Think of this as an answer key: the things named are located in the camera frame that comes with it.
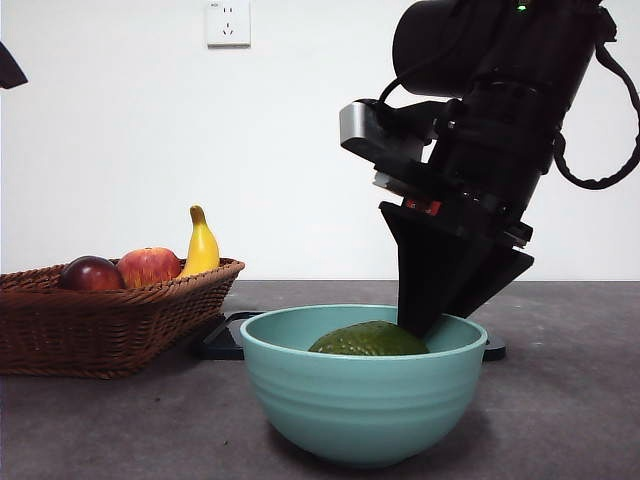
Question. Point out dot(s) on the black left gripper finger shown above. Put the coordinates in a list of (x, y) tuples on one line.
[(9, 70)]

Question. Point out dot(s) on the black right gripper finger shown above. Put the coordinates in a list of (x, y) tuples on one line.
[(430, 270), (492, 280)]

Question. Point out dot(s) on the green avocado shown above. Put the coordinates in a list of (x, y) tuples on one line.
[(365, 340)]

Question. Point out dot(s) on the teal ribbed bowl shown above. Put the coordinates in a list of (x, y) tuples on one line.
[(365, 405)]

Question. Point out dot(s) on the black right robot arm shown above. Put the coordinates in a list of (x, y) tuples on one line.
[(500, 45)]

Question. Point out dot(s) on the dark red plum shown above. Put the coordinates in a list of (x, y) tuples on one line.
[(92, 274)]

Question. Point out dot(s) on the black rectangular tray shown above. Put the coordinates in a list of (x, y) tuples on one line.
[(222, 345)]

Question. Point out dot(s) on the yellow banana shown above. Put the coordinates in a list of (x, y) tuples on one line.
[(202, 250)]

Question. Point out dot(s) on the red apple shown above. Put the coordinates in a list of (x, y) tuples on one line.
[(150, 267)]

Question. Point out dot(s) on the brown wicker basket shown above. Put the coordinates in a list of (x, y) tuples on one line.
[(100, 330)]

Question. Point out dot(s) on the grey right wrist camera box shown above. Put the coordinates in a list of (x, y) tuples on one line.
[(356, 125)]

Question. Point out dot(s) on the white wall socket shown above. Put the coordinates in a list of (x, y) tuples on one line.
[(228, 25)]

